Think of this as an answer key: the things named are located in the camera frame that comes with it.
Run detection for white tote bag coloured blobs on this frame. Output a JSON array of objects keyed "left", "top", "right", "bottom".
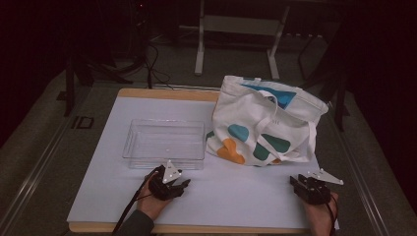
[{"left": 205, "top": 75, "right": 329, "bottom": 167}]

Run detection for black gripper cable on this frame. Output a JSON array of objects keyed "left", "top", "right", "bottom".
[
  {"left": 323, "top": 193, "right": 339, "bottom": 236},
  {"left": 111, "top": 167, "right": 160, "bottom": 235}
]

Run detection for clear plastic container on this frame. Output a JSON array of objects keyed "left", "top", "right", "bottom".
[{"left": 122, "top": 118, "right": 207, "bottom": 171}]

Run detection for white metal stand frame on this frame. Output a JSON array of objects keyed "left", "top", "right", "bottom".
[{"left": 194, "top": 0, "right": 292, "bottom": 81}]

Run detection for person's right hand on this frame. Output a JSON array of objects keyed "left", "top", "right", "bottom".
[{"left": 302, "top": 192, "right": 339, "bottom": 236}]

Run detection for black floor cables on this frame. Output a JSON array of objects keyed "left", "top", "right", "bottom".
[{"left": 131, "top": 38, "right": 175, "bottom": 91}]

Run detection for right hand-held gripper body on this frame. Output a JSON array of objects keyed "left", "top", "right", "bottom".
[{"left": 296, "top": 168, "right": 344, "bottom": 207}]

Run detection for person's left hand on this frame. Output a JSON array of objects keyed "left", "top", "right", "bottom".
[{"left": 136, "top": 183, "right": 173, "bottom": 221}]

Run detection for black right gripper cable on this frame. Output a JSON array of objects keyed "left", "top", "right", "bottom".
[{"left": 323, "top": 193, "right": 339, "bottom": 236}]

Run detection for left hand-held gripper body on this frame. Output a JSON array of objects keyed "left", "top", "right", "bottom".
[{"left": 148, "top": 159, "right": 183, "bottom": 202}]

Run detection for black stand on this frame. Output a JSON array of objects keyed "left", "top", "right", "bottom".
[
  {"left": 297, "top": 19, "right": 350, "bottom": 132},
  {"left": 63, "top": 48, "right": 134, "bottom": 117}
]

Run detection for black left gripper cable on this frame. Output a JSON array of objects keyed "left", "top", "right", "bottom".
[{"left": 111, "top": 167, "right": 160, "bottom": 235}]

